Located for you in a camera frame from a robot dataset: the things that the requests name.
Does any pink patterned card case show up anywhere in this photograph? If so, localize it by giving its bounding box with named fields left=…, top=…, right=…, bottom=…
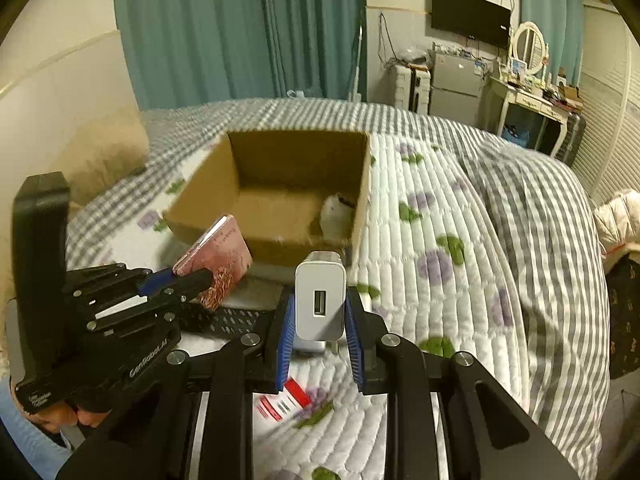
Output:
left=172, top=214, right=253, bottom=312

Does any black remote control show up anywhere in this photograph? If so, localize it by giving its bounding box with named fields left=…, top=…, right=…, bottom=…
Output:
left=203, top=307, right=273, bottom=340

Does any white charger block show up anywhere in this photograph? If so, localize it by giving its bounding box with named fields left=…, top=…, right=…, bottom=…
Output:
left=294, top=252, right=347, bottom=342

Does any white plush toy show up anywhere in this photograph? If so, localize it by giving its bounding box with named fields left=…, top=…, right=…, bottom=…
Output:
left=319, top=194, right=356, bottom=240

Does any person's left hand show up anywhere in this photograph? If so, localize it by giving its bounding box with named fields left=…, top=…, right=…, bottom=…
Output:
left=29, top=401, right=108, bottom=434

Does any red white small box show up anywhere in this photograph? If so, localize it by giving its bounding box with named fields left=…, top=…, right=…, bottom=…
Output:
left=255, top=378, right=311, bottom=426

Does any brown cardboard box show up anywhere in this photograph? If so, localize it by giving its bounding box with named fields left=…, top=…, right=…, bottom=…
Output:
left=164, top=130, right=371, bottom=268

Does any tan pillow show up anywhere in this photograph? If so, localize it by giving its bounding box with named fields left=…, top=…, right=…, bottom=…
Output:
left=49, top=106, right=150, bottom=206

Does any white floral quilt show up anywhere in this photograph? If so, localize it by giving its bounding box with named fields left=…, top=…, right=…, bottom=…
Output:
left=98, top=131, right=532, bottom=480

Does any grey checkered blanket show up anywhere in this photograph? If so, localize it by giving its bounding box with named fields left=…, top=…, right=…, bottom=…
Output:
left=67, top=99, right=610, bottom=479

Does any green curtain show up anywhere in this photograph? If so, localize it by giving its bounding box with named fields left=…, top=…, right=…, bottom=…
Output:
left=114, top=0, right=366, bottom=110
left=521, top=0, right=585, bottom=86

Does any white puffy jacket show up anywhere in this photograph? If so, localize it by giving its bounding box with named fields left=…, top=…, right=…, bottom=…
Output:
left=593, top=190, right=640, bottom=257

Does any white floor mop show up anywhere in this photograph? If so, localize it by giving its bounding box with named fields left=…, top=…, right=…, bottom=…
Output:
left=348, top=25, right=363, bottom=103

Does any white suitcase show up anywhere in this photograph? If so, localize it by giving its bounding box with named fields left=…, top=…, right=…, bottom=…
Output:
left=392, top=64, right=431, bottom=116

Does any grey mini fridge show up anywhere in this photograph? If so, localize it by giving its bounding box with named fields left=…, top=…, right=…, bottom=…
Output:
left=430, top=53, right=485, bottom=125

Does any white dressing table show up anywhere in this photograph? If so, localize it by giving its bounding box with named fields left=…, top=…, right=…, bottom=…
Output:
left=478, top=77, right=586, bottom=166

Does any white wardrobe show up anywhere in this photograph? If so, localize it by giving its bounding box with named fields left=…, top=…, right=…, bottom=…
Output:
left=573, top=2, right=640, bottom=204

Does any oval vanity mirror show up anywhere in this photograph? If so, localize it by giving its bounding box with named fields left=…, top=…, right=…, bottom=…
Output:
left=511, top=22, right=548, bottom=75

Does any black wall television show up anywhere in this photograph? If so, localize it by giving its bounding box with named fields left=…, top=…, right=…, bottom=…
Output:
left=431, top=0, right=511, bottom=50

